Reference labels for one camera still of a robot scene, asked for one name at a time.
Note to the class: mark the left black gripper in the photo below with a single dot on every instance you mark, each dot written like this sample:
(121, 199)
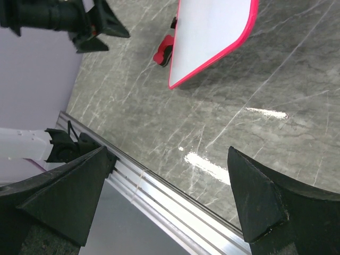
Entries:
(69, 16)

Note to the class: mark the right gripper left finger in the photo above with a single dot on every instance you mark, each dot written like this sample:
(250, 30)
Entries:
(52, 213)

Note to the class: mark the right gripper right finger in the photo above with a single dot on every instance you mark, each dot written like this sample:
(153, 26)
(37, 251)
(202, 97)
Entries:
(280, 215)

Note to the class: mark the red and black eraser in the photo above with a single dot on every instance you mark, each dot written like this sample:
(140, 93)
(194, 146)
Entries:
(164, 51)

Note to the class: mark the white board with pink frame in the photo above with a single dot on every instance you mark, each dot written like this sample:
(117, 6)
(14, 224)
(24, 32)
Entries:
(205, 32)

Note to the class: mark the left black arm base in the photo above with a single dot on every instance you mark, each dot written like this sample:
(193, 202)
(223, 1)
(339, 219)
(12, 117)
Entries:
(85, 159)

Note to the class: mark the near black board clip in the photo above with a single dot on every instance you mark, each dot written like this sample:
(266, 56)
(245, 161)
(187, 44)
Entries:
(174, 22)

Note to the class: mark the aluminium rail at table front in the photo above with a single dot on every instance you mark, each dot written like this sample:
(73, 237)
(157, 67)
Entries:
(194, 227)

